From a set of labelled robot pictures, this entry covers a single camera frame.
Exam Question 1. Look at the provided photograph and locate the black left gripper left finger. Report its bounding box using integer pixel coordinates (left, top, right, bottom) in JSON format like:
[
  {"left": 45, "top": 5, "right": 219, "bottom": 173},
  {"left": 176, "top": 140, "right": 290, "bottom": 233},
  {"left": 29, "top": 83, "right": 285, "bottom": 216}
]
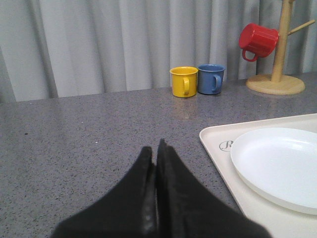
[{"left": 52, "top": 147, "right": 157, "bottom": 238}]

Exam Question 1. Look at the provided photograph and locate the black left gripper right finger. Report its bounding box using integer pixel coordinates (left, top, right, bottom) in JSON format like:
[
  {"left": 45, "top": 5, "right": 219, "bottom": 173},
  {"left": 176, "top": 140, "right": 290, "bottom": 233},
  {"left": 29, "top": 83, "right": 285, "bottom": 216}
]
[{"left": 157, "top": 139, "right": 269, "bottom": 238}]

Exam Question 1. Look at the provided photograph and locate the white round plate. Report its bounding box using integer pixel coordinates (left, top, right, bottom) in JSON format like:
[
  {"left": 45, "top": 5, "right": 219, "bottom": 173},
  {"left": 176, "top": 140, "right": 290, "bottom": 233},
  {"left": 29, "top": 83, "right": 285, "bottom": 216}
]
[{"left": 231, "top": 127, "right": 317, "bottom": 215}]

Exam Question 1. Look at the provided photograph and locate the cream rabbit serving tray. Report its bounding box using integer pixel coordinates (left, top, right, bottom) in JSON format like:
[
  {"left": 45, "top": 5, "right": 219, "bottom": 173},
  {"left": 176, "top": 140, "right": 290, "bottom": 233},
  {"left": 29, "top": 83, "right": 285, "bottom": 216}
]
[{"left": 200, "top": 114, "right": 317, "bottom": 238}]

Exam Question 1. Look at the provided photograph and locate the yellow enamel mug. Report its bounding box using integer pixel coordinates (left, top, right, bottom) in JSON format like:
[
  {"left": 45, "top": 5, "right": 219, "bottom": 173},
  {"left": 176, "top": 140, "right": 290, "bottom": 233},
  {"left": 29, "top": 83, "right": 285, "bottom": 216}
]
[{"left": 170, "top": 66, "right": 198, "bottom": 98}]

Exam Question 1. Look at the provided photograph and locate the blue enamel mug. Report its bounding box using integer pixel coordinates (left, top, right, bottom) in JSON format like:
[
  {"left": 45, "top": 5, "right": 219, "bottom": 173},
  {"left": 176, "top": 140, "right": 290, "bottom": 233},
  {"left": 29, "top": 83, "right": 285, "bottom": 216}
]
[{"left": 198, "top": 64, "right": 225, "bottom": 95}]

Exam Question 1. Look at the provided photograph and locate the wooden mug tree stand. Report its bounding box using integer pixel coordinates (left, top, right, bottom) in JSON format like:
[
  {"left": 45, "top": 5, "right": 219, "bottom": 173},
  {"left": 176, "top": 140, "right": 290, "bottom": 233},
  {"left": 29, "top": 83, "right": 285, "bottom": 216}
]
[{"left": 246, "top": 0, "right": 316, "bottom": 95}]

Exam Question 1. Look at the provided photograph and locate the grey pleated curtain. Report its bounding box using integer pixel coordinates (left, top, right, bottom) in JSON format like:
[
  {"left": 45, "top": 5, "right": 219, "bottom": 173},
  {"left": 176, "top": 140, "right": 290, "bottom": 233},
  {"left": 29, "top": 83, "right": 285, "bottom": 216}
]
[{"left": 0, "top": 0, "right": 317, "bottom": 103}]

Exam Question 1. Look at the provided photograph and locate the red enamel mug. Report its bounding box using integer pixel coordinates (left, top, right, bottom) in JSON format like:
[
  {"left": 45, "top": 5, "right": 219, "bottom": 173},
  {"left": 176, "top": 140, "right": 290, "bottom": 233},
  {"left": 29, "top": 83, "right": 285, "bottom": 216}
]
[{"left": 238, "top": 23, "right": 279, "bottom": 62}]

